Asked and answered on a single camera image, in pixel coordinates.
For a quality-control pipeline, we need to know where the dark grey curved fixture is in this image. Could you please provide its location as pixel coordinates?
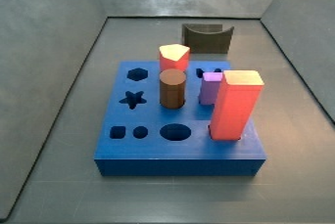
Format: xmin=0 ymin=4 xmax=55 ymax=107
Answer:
xmin=183 ymin=23 xmax=235 ymax=54

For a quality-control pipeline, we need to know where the brown cylinder peg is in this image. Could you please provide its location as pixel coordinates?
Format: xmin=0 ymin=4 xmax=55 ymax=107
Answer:
xmin=160 ymin=68 xmax=187 ymax=110

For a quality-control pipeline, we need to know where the purple square peg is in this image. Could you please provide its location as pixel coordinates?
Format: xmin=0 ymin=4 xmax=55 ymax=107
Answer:
xmin=199 ymin=72 xmax=223 ymax=105

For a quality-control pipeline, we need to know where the blue shape sorter base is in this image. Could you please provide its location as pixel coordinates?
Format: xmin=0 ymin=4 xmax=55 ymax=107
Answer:
xmin=94 ymin=61 xmax=267 ymax=176

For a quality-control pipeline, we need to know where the red pentagon prism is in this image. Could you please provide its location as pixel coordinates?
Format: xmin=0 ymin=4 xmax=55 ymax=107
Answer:
xmin=159 ymin=44 xmax=191 ymax=71

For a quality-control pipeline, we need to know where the tall red rectangular block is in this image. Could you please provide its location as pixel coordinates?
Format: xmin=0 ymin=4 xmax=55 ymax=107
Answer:
xmin=210 ymin=70 xmax=264 ymax=141

